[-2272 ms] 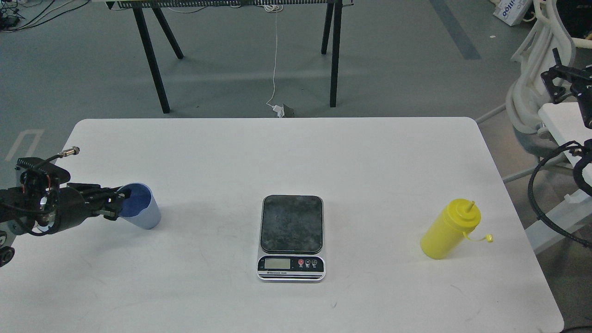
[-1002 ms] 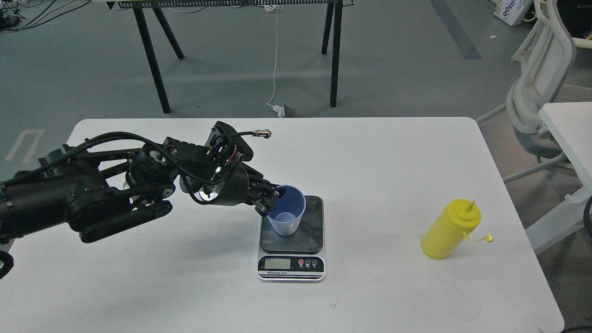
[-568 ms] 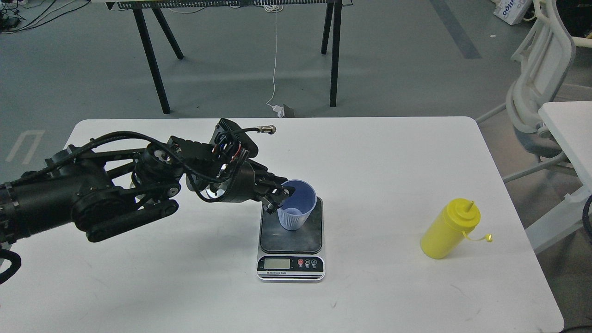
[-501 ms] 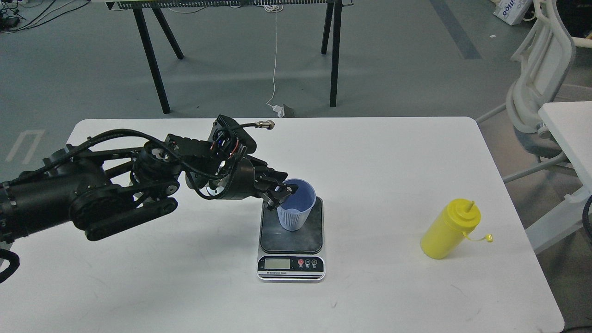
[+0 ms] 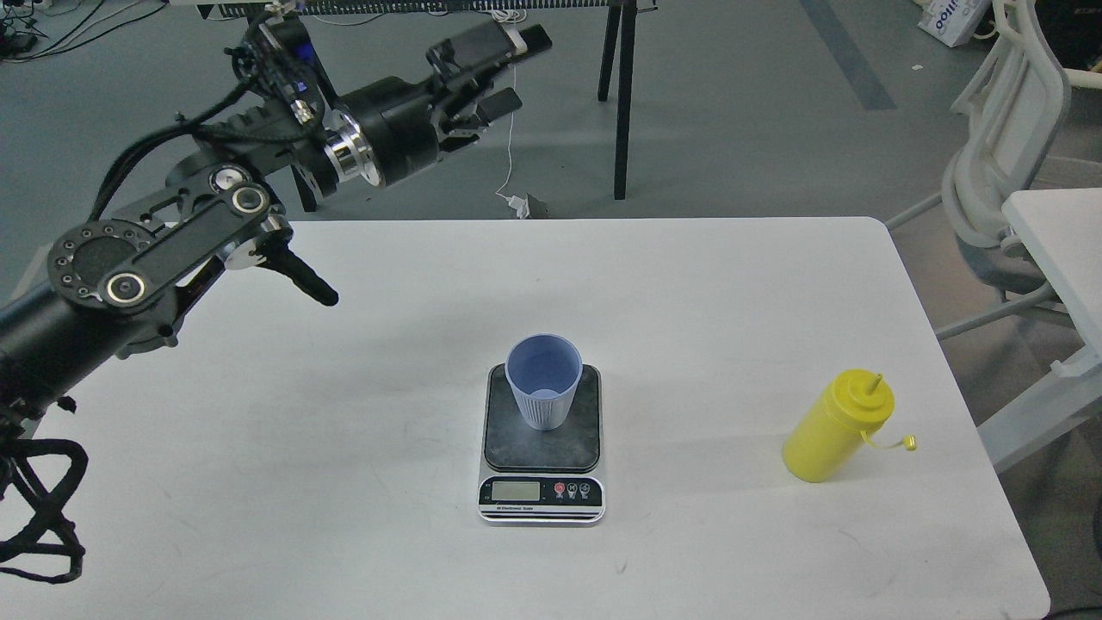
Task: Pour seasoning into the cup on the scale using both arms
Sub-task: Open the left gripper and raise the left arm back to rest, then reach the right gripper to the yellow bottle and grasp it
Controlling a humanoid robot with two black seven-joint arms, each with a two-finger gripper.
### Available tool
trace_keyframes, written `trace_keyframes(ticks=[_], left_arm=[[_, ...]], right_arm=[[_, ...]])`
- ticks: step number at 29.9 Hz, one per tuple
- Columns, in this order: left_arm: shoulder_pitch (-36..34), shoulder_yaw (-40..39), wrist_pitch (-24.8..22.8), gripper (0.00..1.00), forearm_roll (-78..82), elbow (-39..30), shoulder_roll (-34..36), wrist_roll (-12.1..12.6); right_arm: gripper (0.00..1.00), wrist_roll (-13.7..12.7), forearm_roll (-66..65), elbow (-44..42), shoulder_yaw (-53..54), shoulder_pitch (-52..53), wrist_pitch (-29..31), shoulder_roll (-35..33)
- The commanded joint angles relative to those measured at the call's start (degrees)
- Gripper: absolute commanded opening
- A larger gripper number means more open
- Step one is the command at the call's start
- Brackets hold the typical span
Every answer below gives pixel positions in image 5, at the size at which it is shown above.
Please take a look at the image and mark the white side table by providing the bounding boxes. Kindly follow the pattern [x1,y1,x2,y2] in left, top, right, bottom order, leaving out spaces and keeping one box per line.
[977,188,1101,474]

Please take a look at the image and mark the black trestle table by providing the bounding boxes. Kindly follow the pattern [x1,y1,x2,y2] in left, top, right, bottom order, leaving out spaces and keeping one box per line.
[159,0,662,213]

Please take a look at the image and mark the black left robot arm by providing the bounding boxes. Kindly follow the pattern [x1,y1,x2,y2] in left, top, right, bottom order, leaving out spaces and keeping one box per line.
[1,3,552,584]

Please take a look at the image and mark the digital kitchen scale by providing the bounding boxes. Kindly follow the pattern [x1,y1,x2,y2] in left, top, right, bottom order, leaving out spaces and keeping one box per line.
[476,365,607,526]

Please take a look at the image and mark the white cardboard box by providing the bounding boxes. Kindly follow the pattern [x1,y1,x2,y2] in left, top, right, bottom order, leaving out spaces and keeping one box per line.
[916,0,992,48]

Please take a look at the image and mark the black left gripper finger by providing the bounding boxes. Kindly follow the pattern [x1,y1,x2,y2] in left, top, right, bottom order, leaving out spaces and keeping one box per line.
[441,87,523,153]
[426,22,554,90]

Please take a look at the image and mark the yellow squeeze bottle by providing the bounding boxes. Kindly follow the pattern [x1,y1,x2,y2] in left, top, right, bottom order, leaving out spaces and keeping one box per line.
[782,369,918,483]

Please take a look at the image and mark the white hanging cable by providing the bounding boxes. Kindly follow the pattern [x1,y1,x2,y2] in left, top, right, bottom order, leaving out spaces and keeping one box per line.
[469,7,528,208]

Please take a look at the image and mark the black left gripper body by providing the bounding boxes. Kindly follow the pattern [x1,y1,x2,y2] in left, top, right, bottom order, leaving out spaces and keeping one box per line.
[327,76,446,187]

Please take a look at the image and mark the blue plastic cup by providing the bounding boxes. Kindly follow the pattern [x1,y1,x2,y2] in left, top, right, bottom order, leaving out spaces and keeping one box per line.
[505,333,584,431]

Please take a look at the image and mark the black floor cables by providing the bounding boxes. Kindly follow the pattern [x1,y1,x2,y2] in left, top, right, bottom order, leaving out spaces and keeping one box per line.
[0,0,164,61]

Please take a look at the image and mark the white power adapter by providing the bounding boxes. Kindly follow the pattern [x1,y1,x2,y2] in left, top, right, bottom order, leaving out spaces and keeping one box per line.
[506,194,551,220]

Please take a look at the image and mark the white office chair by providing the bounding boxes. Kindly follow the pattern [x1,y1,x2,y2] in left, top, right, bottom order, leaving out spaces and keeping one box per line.
[886,1,1099,340]

